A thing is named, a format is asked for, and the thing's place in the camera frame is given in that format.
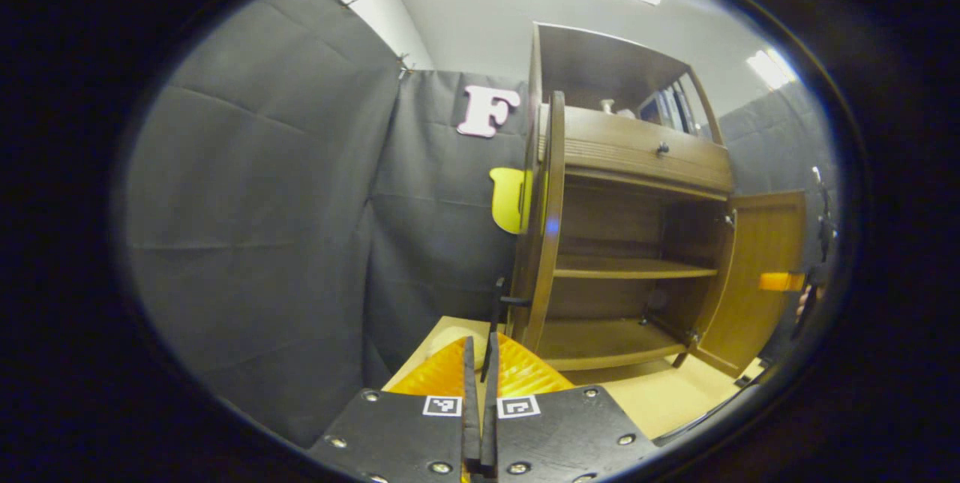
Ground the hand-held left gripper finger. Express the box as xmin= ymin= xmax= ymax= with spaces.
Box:
xmin=309 ymin=334 xmax=481 ymax=483
xmin=480 ymin=331 xmax=659 ymax=483

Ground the wooden shoe cabinet door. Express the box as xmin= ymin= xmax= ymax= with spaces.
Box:
xmin=690 ymin=190 xmax=809 ymax=379
xmin=484 ymin=91 xmax=567 ymax=383

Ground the wooden double-door shoe cabinet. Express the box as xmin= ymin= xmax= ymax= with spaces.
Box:
xmin=508 ymin=22 xmax=740 ymax=373

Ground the wooden drawer with black knob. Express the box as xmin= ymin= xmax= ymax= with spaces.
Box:
xmin=536 ymin=104 xmax=734 ymax=195

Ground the small ceiling light panel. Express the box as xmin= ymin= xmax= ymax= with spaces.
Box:
xmin=745 ymin=48 xmax=800 ymax=92

